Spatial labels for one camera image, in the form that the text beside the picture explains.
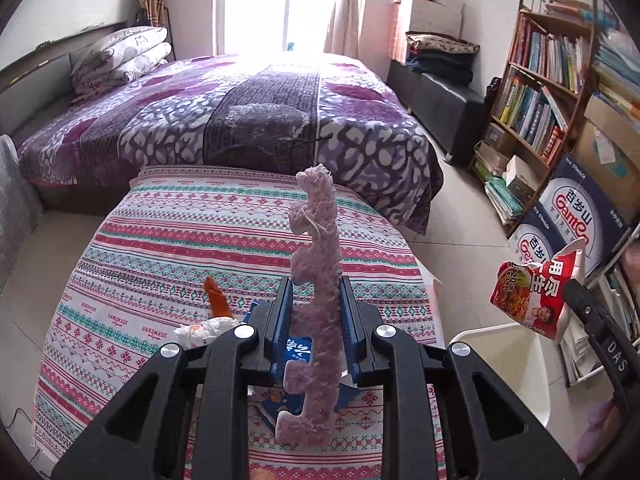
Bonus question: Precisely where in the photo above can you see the wooden bookshelf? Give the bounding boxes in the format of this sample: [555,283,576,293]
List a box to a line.
[469,0,617,239]

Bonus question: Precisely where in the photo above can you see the stack of large books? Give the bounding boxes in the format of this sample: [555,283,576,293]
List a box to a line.
[590,25,640,122]

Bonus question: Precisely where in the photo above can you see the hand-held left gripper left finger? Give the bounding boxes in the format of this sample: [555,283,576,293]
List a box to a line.
[51,276,296,480]

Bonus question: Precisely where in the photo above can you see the small blue white carton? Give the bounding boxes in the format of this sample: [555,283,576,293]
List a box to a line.
[507,202,562,267]

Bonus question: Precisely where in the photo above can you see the small brown box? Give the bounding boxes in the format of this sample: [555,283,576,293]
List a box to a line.
[482,122,517,154]

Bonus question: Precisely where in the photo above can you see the blue wrapper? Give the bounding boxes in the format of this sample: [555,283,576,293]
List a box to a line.
[242,300,362,427]

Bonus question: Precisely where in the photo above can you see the window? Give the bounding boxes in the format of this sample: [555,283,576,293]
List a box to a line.
[212,0,351,56]

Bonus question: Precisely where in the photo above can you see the brown cardboard box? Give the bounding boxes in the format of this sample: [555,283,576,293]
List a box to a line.
[570,95,640,217]

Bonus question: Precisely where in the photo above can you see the row of books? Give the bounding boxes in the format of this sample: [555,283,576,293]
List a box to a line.
[510,15,591,94]
[492,72,569,162]

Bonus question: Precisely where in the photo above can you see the pink fuzzy notched strip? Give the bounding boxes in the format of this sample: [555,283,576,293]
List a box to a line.
[274,164,346,447]

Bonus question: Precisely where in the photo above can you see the grey checked cloth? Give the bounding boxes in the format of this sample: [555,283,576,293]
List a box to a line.
[0,134,44,287]

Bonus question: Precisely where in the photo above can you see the large blue white carton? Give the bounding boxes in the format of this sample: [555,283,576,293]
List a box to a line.
[537,151,634,279]

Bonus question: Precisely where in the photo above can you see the small white box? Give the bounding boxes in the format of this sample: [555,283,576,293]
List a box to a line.
[505,155,542,202]

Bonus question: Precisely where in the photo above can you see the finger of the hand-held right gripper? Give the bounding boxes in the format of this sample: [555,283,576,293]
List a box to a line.
[564,278,640,412]

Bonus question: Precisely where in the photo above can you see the black bench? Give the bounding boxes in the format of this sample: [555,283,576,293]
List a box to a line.
[387,60,489,167]

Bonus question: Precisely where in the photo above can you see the black thin stick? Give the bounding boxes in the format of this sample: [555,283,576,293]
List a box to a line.
[286,134,332,152]

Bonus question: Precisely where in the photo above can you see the black cable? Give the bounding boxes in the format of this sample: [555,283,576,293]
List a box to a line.
[10,407,42,461]

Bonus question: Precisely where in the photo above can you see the bed with purple quilt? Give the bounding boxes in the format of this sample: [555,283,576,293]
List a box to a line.
[15,52,445,235]

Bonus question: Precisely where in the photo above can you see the grey bed headboard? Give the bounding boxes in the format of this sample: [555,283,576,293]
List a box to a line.
[0,21,128,137]

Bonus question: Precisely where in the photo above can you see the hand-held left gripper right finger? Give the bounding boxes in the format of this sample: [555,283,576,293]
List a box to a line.
[340,276,584,480]

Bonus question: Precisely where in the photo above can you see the beige curtain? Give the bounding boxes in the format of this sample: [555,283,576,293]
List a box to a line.
[324,0,372,59]

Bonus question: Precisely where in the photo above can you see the stack of folded clothes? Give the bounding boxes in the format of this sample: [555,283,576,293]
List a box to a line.
[405,33,481,87]

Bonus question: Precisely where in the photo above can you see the striped patterned tablecloth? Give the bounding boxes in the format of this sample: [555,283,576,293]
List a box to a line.
[32,164,447,480]

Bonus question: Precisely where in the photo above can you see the white plastic bin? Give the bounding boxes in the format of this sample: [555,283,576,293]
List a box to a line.
[446,322,552,429]

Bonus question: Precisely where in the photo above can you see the stack of papers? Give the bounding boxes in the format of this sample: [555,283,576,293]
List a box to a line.
[472,142,526,226]

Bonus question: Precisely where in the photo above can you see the white storage cabinet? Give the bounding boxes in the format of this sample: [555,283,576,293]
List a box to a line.
[390,0,466,64]

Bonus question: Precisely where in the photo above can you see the red snack packet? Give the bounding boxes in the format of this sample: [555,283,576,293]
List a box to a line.
[490,238,587,344]

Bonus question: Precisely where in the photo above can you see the orange wrapper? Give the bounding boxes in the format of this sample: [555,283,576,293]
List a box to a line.
[204,276,235,319]

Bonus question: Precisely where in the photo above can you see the folded floral quilt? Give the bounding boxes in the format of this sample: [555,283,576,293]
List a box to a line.
[70,26,174,94]

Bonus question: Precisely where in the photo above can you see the white wrapper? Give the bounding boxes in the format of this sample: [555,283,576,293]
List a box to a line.
[174,316,242,352]

